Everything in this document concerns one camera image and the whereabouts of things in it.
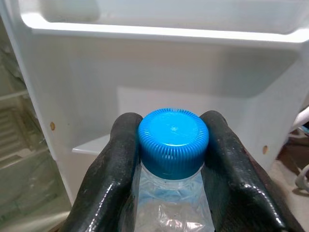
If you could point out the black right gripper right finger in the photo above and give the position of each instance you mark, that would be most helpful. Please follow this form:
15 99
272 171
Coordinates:
231 181

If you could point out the white fridge door shelf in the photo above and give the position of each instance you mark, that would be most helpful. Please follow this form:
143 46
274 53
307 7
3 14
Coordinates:
157 31
91 147

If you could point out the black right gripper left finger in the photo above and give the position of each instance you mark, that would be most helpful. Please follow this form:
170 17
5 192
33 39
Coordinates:
108 181

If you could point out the white fridge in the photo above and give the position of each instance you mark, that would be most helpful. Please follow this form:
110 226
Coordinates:
19 145

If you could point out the clear bottle blue cap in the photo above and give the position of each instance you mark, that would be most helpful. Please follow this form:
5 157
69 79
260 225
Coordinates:
172 135

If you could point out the white fridge door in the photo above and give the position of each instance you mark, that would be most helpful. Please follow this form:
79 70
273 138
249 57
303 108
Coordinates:
144 67

